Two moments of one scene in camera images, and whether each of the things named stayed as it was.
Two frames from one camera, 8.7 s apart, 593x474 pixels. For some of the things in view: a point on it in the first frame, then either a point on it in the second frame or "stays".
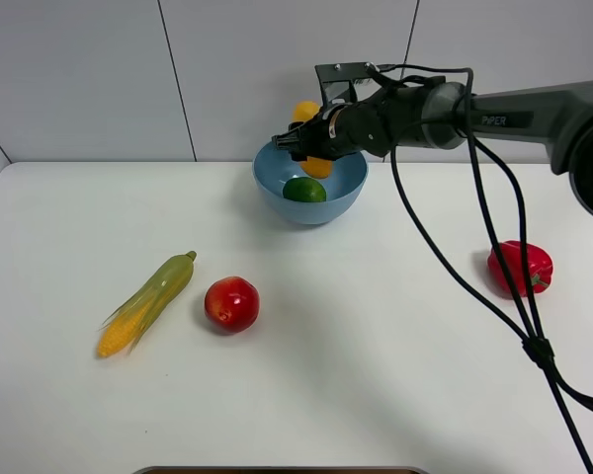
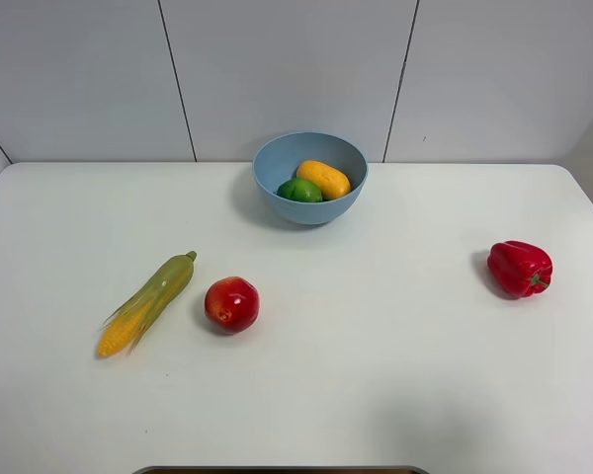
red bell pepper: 514,254 stays
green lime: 303,189 stays
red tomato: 231,304 stays
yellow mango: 315,168 → 333,185
